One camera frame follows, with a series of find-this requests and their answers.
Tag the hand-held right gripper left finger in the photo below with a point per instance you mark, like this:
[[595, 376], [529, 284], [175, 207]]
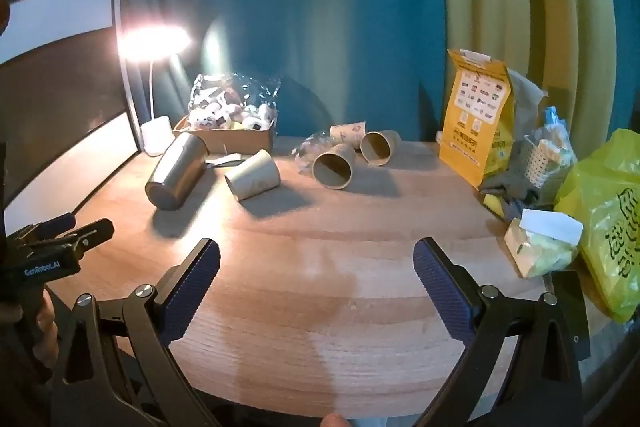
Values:
[[194, 289]]

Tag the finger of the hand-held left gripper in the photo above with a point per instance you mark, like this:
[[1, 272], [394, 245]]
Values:
[[92, 233], [55, 225]]

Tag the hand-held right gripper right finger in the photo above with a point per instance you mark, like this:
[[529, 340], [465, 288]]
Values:
[[442, 292]]

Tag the stainless steel cup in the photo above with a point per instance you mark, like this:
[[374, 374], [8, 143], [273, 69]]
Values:
[[177, 172]]

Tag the printed brown paper cup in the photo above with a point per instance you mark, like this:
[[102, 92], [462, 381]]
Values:
[[350, 134]]

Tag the person's left hand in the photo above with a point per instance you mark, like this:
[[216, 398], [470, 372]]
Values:
[[45, 324]]

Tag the yellow sponge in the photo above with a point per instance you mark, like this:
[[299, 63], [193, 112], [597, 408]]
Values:
[[495, 204]]

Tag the tissue pack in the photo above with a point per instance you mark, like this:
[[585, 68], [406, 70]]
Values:
[[537, 247]]

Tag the white desk lamp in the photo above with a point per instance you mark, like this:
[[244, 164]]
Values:
[[155, 132]]

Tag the grey cloth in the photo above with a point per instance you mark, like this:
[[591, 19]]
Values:
[[510, 184]]

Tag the white plastic wrapper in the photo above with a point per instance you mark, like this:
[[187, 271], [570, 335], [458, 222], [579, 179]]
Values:
[[225, 161]]

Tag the cardboard box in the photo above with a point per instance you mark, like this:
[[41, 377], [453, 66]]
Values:
[[235, 139]]

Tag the white plastic basket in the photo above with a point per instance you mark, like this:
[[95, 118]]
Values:
[[547, 157]]

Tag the yellow printed paper bag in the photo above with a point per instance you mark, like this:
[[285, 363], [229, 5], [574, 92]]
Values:
[[477, 122]]

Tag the clear plastic bottle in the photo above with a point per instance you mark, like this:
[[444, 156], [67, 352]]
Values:
[[307, 152]]

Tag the yellow-green plastic bag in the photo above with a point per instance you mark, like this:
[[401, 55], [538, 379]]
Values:
[[607, 217]]

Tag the clear bag of plush toys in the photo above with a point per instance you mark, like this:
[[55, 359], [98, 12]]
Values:
[[230, 99]]

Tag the teal curtain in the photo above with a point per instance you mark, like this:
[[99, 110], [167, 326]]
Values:
[[300, 7]]

